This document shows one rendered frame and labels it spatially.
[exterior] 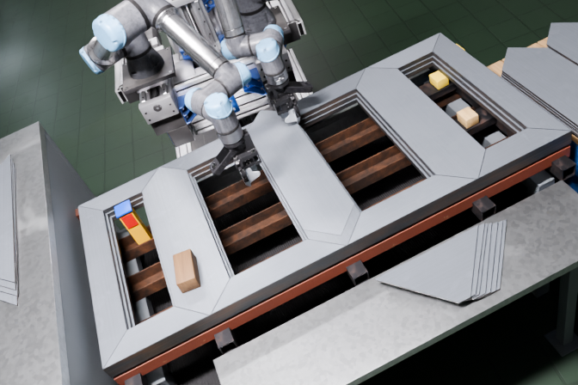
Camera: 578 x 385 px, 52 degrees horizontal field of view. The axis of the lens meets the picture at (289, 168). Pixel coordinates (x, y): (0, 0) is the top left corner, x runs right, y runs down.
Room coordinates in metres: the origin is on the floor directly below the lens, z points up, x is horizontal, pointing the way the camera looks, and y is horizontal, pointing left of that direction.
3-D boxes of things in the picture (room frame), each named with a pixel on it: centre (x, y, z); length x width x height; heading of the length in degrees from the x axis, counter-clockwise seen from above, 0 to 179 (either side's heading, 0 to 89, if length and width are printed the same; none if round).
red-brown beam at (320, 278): (1.15, -0.07, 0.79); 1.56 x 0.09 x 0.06; 97
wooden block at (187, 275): (1.21, 0.41, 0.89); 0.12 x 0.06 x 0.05; 0
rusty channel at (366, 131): (1.69, 0.00, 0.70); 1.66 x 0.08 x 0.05; 97
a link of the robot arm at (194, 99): (1.55, 0.16, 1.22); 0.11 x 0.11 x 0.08; 29
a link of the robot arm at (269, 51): (1.73, -0.08, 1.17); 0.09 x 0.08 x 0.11; 161
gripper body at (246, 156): (1.45, 0.12, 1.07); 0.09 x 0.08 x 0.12; 97
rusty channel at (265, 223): (1.49, -0.03, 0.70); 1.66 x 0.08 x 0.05; 97
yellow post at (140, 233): (1.61, 0.60, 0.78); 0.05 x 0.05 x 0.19; 7
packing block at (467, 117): (1.50, -0.65, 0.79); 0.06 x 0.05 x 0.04; 7
